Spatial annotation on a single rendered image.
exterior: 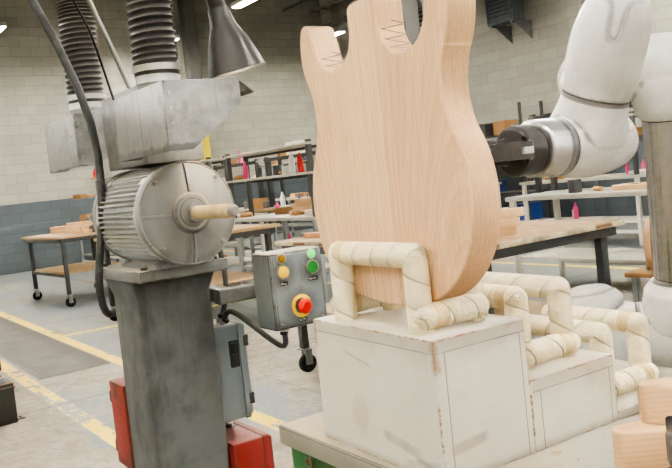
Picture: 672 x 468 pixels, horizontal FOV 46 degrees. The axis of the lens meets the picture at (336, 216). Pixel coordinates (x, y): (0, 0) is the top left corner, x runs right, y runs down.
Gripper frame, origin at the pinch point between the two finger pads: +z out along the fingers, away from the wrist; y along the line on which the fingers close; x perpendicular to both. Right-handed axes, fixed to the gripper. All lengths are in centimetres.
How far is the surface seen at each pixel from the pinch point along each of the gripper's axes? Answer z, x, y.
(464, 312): 4.5, -18.9, -10.4
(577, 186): -506, -35, 409
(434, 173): 7.3, -1.6, -10.9
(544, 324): -21.4, -26.7, 1.5
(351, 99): 7.3, 9.3, 4.8
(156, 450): 6, -65, 112
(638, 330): -29.8, -28.2, -8.8
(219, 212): -4, -6, 77
